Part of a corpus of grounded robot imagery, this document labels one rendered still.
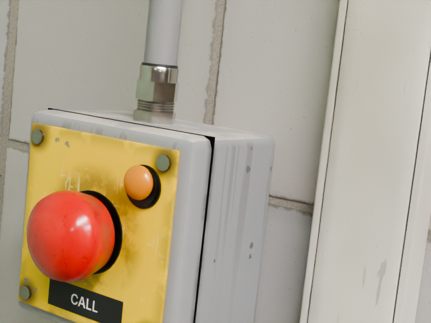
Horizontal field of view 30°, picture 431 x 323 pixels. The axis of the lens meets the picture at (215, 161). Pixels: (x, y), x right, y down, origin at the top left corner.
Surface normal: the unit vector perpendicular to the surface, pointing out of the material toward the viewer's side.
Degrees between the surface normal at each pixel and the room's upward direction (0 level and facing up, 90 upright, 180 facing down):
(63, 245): 91
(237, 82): 90
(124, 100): 90
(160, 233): 90
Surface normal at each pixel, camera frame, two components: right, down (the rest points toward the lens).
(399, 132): -0.56, 0.04
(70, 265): -0.15, 0.48
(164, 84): 0.42, 0.16
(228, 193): 0.82, 0.16
